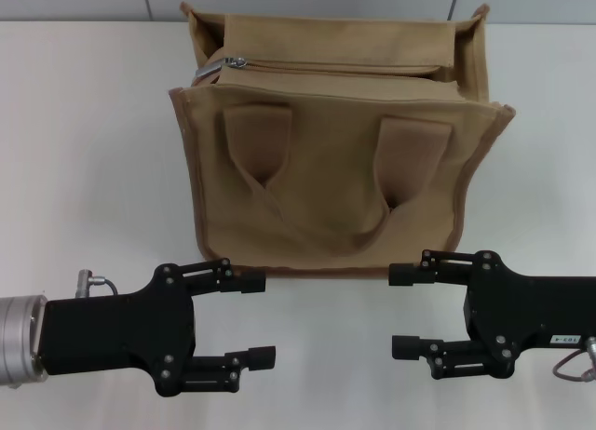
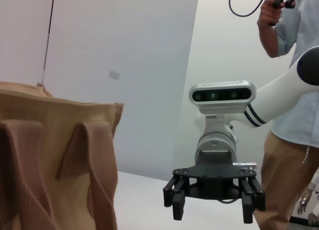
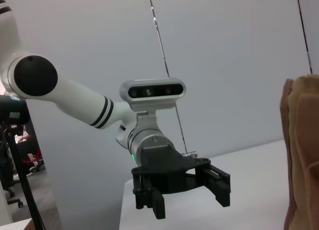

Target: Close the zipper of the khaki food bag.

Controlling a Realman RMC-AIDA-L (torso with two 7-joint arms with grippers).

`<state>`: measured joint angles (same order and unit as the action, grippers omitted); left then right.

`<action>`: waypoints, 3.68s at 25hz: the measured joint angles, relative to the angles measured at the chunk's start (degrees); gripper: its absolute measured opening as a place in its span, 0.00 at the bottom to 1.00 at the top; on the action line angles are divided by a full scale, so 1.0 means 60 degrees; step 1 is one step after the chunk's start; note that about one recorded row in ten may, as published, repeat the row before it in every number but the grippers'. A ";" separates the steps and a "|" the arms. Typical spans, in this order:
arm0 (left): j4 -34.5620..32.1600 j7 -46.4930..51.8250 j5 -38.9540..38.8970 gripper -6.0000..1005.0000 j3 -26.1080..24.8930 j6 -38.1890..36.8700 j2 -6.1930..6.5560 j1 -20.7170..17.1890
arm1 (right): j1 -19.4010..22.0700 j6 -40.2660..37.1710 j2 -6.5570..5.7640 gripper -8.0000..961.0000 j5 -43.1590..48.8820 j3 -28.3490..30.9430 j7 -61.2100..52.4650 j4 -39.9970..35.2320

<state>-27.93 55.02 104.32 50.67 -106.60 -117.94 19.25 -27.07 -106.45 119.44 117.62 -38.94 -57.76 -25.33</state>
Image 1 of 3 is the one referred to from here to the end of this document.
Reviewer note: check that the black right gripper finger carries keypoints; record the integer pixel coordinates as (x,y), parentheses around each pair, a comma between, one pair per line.
(433,355)
(433,274)

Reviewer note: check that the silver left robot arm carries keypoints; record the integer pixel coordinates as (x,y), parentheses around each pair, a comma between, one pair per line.
(18,337)

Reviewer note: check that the khaki canvas food bag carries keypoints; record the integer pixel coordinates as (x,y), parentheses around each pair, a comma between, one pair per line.
(326,169)

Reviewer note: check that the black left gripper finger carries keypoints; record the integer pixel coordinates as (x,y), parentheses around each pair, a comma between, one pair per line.
(219,281)
(219,372)

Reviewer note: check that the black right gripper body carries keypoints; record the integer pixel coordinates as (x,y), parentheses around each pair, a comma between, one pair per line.
(526,309)

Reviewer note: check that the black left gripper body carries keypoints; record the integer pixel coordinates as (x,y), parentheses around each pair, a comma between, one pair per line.
(121,332)

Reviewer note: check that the silver metal zipper pull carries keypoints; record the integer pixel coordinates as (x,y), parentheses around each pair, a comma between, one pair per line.
(207,71)

